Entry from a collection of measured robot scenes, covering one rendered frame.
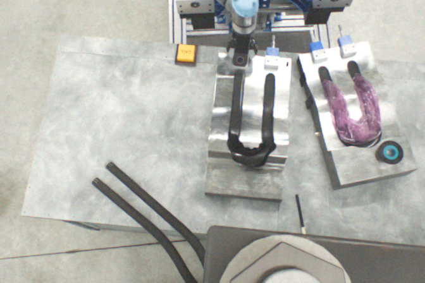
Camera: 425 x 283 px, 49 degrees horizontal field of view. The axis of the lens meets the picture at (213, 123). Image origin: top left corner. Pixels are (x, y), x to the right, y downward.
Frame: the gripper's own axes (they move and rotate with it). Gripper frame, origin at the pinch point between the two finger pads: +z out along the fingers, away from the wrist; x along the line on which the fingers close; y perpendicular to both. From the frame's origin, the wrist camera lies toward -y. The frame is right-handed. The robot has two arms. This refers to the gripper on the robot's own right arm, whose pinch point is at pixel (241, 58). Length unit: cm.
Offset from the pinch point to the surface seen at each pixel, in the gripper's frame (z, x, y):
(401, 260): -110, -16, -70
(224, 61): 1.3, 5.8, -1.1
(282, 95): 1.8, -15.4, -12.1
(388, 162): -4, -50, -34
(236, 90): 2.3, 0.6, -11.2
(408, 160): -1, -57, -32
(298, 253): -114, -7, -71
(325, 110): 0.9, -30.2, -16.7
